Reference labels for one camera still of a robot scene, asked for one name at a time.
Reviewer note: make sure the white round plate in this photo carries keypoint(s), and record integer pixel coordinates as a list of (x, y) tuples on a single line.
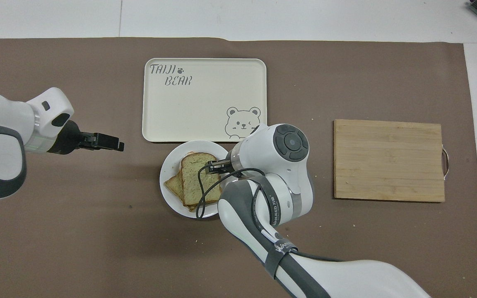
[(169, 166)]

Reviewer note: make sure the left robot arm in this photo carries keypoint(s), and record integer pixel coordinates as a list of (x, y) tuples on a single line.
[(2, 120)]

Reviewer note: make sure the wooden cutting board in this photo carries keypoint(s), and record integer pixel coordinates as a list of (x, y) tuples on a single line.
[(387, 159)]

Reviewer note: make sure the cream tray with bear print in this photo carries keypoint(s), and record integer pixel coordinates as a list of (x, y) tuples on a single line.
[(205, 99)]

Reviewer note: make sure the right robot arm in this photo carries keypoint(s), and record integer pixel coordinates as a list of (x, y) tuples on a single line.
[(280, 194)]

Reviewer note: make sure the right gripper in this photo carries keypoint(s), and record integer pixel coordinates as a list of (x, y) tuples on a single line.
[(226, 165)]

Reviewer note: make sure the toasted bread slice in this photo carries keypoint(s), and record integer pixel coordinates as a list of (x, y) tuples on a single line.
[(195, 186), (173, 186)]

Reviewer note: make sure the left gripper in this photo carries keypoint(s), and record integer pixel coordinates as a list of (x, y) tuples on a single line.
[(68, 137)]

